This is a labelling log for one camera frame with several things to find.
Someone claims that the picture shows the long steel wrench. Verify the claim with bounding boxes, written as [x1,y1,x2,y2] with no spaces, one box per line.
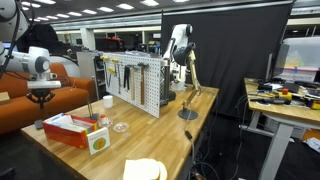
[116,63,122,95]

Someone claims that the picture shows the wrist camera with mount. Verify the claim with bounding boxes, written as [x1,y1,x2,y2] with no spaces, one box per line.
[27,80,62,90]

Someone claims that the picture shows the white book with teal stripe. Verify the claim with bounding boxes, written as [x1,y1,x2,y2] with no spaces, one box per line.
[61,121,95,133]

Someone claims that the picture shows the black pliers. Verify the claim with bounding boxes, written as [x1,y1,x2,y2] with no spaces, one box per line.
[123,65,131,91]

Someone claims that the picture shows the clear glass dish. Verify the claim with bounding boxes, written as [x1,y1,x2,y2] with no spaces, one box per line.
[112,121,130,134]

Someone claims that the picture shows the yellow T-handle hex key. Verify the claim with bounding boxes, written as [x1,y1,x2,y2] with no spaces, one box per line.
[100,54,111,83]
[111,58,121,77]
[106,68,116,89]

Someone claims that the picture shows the black power cable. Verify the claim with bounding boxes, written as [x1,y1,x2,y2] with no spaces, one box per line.
[181,109,198,180]

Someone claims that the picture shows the hammer with brown handle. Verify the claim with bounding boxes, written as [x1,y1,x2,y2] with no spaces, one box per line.
[137,62,150,106]

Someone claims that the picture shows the computer monitor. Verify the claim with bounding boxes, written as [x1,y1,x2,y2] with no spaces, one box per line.
[266,36,320,83]

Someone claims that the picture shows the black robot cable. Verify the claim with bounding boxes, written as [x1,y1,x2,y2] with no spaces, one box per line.
[0,0,36,79]

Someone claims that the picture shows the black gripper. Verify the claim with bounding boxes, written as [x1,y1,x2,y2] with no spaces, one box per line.
[25,88,56,110]

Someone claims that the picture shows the black bulky backrest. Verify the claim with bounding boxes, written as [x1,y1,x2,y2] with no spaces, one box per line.
[18,23,60,56]

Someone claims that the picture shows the small wooden box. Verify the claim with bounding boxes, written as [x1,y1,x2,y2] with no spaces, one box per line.
[0,91,11,105]

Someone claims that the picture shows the grey shelf cabinet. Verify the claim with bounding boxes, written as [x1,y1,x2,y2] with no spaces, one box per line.
[76,51,101,101]

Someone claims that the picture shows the white paper cup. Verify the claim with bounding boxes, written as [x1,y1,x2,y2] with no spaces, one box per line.
[102,94,114,109]

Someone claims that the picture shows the small clear bottle red cap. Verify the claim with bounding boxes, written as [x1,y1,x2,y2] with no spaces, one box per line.
[99,114,109,128]

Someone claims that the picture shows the orange sofa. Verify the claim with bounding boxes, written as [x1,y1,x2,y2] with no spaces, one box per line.
[0,63,98,136]

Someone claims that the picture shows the yellow sponge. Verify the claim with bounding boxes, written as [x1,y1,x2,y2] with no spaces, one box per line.
[122,158,169,180]

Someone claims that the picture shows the black pegboard stand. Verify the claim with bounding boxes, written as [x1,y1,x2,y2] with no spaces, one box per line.
[159,58,177,107]

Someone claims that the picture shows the yellow red emergency stop button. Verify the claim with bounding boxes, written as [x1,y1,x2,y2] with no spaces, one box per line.
[278,88,293,101]

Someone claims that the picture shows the black hand tool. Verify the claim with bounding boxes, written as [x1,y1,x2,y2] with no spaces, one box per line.
[250,96,291,106]

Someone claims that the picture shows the wooden desk white legs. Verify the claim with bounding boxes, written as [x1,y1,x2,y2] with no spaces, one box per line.
[244,77,320,180]

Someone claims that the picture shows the black curtain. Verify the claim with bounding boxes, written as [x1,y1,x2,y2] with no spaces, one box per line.
[160,1,294,118]

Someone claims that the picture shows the white pegboard panel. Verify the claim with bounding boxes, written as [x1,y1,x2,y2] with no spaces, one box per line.
[101,52,163,119]

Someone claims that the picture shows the hammer with pale handle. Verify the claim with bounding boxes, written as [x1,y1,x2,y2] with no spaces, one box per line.
[129,64,137,101]

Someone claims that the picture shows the colourful cardboard book box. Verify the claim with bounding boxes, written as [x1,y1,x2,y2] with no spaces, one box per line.
[42,112,100,150]

